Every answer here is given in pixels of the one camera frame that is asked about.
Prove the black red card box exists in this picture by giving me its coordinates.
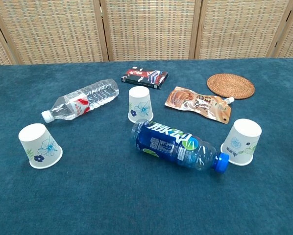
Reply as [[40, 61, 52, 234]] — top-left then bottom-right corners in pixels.
[[121, 66, 169, 90]]

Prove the blue sports drink bottle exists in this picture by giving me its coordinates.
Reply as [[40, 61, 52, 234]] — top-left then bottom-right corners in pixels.
[[130, 118, 230, 174]]

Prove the brown spouted drink pouch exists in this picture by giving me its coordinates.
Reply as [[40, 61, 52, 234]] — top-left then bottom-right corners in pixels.
[[164, 86, 235, 125]]

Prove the clear plastic water bottle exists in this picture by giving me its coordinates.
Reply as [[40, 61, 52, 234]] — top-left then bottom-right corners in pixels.
[[41, 78, 120, 123]]

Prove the blue tablecloth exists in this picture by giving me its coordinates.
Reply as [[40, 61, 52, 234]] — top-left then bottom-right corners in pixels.
[[0, 57, 293, 235]]

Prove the round woven rattan coaster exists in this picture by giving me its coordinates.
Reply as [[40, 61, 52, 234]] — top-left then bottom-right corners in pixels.
[[207, 73, 256, 100]]

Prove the white floral paper cup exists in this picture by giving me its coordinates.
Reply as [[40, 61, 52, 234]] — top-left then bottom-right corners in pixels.
[[18, 123, 63, 169], [220, 118, 263, 166], [127, 86, 154, 124]]

